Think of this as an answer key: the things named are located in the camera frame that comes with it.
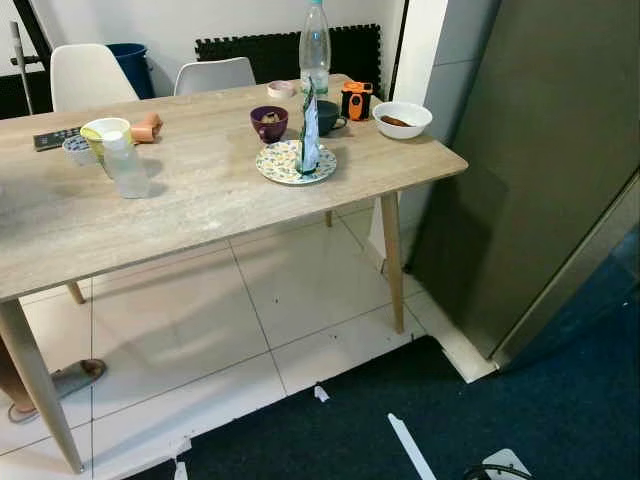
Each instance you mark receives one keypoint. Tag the clear bottle with white cap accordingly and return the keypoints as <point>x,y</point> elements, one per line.
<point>127,175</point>

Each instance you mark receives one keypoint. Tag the smartphone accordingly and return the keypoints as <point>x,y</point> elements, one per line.
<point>55,138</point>

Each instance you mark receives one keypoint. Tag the grey fridge lower door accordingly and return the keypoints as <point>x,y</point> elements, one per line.
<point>560,290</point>

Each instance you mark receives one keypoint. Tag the grey fridge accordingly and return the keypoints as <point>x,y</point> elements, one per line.
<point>520,150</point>

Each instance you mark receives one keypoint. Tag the large dark floor mat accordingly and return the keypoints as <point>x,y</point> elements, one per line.
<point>520,420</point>

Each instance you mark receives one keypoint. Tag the white bowl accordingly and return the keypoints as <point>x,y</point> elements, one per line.
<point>405,128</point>

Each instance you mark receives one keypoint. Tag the brown food piece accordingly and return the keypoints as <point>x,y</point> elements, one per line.
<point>395,120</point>

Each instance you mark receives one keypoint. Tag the long white tape strip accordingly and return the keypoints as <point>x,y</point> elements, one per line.
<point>410,445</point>

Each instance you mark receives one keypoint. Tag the orange and black device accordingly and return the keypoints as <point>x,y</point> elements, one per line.
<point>356,100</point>

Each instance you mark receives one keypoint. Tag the dark teal mug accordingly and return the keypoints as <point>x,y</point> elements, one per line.
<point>328,118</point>

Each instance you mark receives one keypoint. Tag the green and white pouch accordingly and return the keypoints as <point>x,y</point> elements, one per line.
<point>309,135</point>

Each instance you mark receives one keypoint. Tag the small white tape piece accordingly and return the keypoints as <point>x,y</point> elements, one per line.
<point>321,393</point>

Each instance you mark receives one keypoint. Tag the floral patterned plate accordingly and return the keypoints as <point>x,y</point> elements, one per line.
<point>280,165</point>

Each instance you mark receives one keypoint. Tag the tall bottle with teal cap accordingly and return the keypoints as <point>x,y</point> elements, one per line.
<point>315,60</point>

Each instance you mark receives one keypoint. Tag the purple bowl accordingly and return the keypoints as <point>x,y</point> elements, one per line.
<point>268,130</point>

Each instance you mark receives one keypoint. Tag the small pink tape roll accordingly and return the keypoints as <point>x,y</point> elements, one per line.
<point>282,89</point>

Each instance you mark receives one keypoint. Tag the beige food lump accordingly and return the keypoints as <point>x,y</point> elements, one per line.
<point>268,116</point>

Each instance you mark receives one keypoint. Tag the black foam puzzle mat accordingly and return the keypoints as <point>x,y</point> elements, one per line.
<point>275,60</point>

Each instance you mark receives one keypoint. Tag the orange plastic object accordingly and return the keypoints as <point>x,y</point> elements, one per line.
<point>147,127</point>

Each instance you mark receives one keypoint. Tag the blue plastic bin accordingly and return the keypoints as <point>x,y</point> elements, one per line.
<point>132,65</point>

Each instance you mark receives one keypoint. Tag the yellow instant noodle cup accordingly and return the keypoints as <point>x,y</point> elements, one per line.
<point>90,140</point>

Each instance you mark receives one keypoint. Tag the white plastic chair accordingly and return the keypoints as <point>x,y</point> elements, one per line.
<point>85,75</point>

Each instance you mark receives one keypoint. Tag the person's left slide sandal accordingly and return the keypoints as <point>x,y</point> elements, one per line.
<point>62,382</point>

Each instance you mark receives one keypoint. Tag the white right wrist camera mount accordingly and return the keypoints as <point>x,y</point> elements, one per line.
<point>508,465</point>

